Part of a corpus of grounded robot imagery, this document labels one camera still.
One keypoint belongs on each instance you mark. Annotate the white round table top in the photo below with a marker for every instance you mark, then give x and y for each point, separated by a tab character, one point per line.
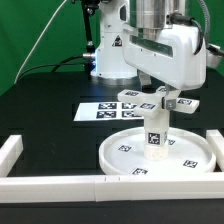
123	154

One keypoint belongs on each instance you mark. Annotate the black camera stand pole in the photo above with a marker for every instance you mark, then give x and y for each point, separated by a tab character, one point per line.
88	9

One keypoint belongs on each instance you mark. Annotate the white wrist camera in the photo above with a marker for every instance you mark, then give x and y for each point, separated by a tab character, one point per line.
214	56

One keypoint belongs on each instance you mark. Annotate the white right fence bar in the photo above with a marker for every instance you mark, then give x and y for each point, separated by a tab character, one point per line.
216	141

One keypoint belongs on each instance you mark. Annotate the white front fence bar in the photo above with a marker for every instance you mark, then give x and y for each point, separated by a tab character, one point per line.
110	188

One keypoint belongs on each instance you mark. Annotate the white left fence bar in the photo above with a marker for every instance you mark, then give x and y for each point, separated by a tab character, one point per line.
9	153

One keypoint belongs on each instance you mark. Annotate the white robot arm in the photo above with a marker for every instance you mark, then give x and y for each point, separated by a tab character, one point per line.
153	37

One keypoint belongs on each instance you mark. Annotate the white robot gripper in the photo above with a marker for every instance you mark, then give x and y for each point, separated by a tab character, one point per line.
169	58

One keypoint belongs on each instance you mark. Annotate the white cross-shaped table base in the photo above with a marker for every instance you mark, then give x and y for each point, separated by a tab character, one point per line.
150	104

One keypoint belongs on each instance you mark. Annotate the white fence bar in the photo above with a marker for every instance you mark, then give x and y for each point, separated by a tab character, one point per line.
216	141
9	153
110	188

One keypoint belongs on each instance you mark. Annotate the white marker sheet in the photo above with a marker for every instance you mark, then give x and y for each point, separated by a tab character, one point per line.
103	111

